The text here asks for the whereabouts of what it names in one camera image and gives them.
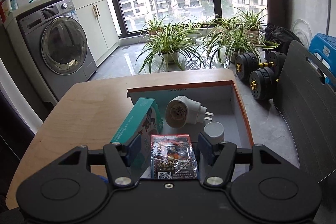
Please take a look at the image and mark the white pill bottle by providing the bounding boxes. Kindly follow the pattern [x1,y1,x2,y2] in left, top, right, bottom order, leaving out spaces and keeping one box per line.
[203,121,224,145]

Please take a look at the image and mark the red card box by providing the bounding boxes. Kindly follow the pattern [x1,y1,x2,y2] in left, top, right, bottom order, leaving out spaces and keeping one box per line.
[151,134,198,180]

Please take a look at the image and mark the teal bandage box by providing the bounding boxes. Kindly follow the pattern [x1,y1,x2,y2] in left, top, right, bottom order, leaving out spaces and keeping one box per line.
[111,97,163,177]

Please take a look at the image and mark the white plug-in diffuser device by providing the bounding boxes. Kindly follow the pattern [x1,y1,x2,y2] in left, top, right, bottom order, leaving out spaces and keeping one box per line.
[165,96,214,128]

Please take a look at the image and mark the blue card box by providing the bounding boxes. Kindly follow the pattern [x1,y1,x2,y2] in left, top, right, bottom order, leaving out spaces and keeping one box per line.
[90,173,109,185]

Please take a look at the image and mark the orange-rimmed cardboard box lid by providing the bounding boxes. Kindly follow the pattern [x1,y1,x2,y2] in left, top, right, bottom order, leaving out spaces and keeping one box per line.
[126,80,254,180]

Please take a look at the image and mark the black dumbbell yellow bar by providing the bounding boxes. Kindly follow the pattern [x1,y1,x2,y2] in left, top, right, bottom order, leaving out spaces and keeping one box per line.
[235,51,286,101]

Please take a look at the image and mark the dark grey chair back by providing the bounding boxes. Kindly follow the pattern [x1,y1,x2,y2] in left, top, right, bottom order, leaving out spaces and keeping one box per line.
[273,40,335,182]

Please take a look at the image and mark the front right spider plant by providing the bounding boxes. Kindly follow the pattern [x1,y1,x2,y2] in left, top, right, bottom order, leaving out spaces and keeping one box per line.
[203,23,279,64]

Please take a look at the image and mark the spider plant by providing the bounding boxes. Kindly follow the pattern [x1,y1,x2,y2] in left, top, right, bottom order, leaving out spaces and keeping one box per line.
[233,6,266,33]
[141,17,166,35]
[137,23,203,73]
[203,23,279,64]

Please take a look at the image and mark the front left spider plant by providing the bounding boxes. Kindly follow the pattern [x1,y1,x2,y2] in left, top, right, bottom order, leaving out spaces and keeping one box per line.
[137,23,203,73]

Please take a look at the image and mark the grey front-load washing machine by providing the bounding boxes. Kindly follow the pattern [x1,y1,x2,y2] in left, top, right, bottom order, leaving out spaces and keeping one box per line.
[17,0,97,101]

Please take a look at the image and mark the black bag on floor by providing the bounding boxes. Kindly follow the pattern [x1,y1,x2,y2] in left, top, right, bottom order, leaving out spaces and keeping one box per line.
[265,23,303,55]

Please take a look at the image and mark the back right spider plant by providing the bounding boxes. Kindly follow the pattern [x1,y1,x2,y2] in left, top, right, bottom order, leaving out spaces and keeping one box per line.
[233,6,266,33]

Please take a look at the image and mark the back left spider plant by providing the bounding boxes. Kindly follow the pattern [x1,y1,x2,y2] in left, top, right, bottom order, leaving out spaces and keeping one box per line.
[141,17,166,35]

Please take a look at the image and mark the blue plastic stool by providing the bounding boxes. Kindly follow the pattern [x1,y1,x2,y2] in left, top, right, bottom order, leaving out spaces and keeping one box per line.
[309,33,336,76]

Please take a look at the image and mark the white round fan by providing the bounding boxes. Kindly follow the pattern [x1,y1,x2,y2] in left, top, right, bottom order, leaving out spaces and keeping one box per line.
[290,19,313,49]

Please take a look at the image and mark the white cabinet with countertop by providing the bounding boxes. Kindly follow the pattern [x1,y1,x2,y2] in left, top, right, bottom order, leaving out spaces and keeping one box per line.
[4,0,119,106]

